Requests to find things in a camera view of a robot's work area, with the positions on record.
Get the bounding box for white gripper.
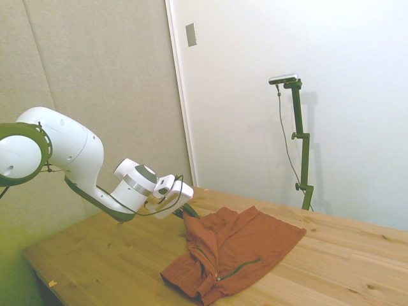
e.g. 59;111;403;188
146;182;201;221

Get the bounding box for rust orange shorts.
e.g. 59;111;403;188
159;205;308;306

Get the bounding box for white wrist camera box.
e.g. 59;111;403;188
152;173;177;196

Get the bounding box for white door frame trim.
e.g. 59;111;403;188
164;0;199;187

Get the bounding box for dark green camera stand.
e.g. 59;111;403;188
283;79;315;212

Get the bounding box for grey exterior camera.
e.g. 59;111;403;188
268;73;301;85

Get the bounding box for grey wall switch plate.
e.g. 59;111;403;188
185;22;198;48

